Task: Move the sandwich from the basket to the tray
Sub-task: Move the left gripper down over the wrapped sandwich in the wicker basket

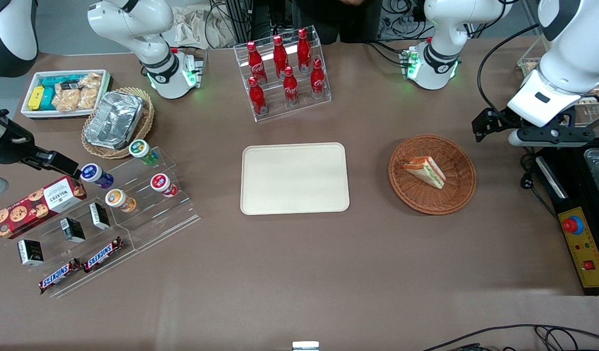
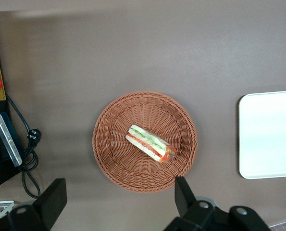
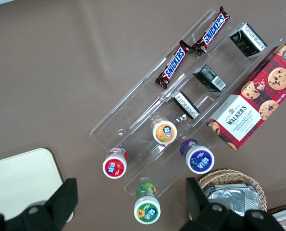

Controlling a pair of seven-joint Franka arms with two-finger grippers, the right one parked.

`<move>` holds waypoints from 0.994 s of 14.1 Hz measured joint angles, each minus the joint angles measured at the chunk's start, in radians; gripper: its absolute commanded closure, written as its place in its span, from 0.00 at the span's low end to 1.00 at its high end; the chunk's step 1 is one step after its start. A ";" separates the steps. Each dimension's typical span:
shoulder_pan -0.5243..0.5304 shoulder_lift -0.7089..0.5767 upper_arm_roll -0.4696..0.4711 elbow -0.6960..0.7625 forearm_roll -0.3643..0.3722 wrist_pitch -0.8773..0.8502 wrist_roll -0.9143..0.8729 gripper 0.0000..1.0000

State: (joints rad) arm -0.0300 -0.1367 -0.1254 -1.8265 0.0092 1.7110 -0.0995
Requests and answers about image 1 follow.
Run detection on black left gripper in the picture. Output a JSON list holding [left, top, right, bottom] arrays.
[[472, 107, 598, 147]]

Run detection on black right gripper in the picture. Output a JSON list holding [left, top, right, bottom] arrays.
[[0, 102, 81, 179]]

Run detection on triangular sandwich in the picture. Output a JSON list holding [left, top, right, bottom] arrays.
[[402, 156, 447, 190]]

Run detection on brown wicker basket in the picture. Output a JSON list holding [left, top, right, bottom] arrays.
[[388, 135, 477, 215]]

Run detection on aluminium foil tray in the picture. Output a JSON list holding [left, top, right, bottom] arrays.
[[85, 91, 145, 150]]

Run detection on light wicker basket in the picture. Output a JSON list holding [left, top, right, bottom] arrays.
[[81, 87, 155, 160]]

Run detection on beige plastic tray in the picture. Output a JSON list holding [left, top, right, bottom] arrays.
[[240, 142, 351, 216]]

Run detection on purple lid gum jar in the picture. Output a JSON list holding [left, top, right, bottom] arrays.
[[80, 163, 115, 190]]

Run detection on red Walkers shortbread box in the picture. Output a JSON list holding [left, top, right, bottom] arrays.
[[0, 175, 88, 239]]

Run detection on white plastic bin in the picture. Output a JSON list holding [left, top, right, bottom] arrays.
[[20, 70, 113, 120]]

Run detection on small black box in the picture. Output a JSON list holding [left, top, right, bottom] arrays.
[[60, 217, 86, 243], [89, 202, 111, 230], [18, 239, 44, 266]]

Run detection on yellow snack packet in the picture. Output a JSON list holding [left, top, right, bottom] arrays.
[[28, 86, 45, 111]]

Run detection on orange lid gum jar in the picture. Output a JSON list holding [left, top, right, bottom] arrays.
[[105, 189, 137, 213]]

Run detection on green lid gum jar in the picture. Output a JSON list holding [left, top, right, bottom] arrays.
[[129, 139, 160, 166]]

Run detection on clear acrylic stepped shelf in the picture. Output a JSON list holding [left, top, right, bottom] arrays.
[[97, 146, 201, 252], [2, 190, 137, 299]]

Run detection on Snickers bar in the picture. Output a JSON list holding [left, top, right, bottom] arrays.
[[82, 237, 124, 273], [39, 258, 83, 295]]

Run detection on black countertop appliance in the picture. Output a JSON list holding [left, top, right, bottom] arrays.
[[535, 139, 599, 230]]

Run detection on red lid gum jar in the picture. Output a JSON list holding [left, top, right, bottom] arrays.
[[150, 173, 179, 197]]

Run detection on yellow emergency stop control box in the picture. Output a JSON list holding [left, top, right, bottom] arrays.
[[557, 206, 599, 295]]

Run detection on red cola bottle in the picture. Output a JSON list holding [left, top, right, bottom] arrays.
[[298, 28, 312, 74], [248, 77, 269, 116], [310, 58, 327, 99], [273, 35, 290, 78], [247, 41, 267, 83], [283, 66, 300, 106]]

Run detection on crumpled beige paper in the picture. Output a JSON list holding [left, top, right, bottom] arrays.
[[170, 5, 241, 49]]

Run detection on person in black clothes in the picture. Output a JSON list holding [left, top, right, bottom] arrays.
[[292, 0, 393, 44]]

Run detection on clear acrylic bottle rack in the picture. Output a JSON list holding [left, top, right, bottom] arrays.
[[234, 25, 332, 122]]

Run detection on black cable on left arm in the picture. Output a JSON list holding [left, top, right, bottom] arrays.
[[477, 23, 541, 128]]

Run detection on black power cable with plug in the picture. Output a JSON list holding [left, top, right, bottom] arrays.
[[519, 154, 559, 220]]

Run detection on wire snack rack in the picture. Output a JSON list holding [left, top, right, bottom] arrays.
[[517, 49, 599, 132]]

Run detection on black cables at arm base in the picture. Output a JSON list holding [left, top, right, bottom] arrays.
[[363, 40, 408, 67]]

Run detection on black cable at table edge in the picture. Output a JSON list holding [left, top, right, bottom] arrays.
[[421, 323, 599, 351]]

